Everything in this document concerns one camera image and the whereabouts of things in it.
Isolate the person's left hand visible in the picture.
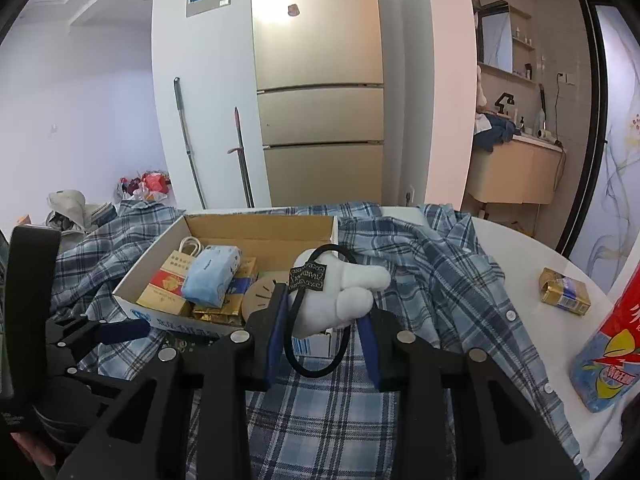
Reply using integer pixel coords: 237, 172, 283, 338
9, 431, 57, 469

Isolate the beige round slotted disc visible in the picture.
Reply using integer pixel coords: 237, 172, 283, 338
242, 272, 281, 328

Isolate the blue plaid shirt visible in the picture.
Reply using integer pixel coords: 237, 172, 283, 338
50, 201, 591, 480

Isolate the red and blue snack bag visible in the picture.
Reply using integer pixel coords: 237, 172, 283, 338
570, 260, 640, 413

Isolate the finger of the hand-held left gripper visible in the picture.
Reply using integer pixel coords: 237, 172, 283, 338
47, 360, 156, 406
47, 316, 152, 361

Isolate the bathroom mirror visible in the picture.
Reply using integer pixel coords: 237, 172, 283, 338
477, 2, 513, 73

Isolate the grey cloth bag pile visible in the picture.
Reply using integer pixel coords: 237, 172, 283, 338
46, 189, 121, 233

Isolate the black power cable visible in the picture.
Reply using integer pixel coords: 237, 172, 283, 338
550, 74, 568, 191

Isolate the gold refrigerator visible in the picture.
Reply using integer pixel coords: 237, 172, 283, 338
250, 0, 386, 208

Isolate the cardboard box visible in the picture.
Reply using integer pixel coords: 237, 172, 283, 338
112, 212, 341, 356

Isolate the blue clothes heap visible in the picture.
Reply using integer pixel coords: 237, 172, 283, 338
472, 112, 521, 153

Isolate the white plush black hair tie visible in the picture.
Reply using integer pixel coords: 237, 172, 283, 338
284, 243, 392, 378

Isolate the gold cardboard packet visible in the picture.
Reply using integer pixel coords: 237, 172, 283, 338
539, 267, 592, 318

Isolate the red and yellow packet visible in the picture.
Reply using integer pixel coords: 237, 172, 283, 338
136, 267, 193, 317

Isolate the dark printed leaflet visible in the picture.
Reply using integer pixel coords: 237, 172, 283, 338
159, 332, 223, 357

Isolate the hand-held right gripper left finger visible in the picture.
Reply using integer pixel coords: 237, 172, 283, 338
54, 282, 291, 480

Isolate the patterned glass sliding door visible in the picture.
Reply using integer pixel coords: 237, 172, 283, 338
555, 0, 640, 296

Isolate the shiny gold foil packet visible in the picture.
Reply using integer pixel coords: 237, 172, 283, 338
192, 300, 246, 328

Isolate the pile of red bags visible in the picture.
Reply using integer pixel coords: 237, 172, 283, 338
117, 171, 172, 203

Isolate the yellow and blue packet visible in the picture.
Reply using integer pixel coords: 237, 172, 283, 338
227, 257, 258, 296

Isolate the wooden vanity cabinet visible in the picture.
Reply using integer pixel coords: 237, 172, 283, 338
462, 135, 566, 205

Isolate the light blue tissue pack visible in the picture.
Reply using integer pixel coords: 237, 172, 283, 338
181, 244, 242, 308

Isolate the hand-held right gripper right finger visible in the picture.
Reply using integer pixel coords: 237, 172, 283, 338
356, 305, 591, 480

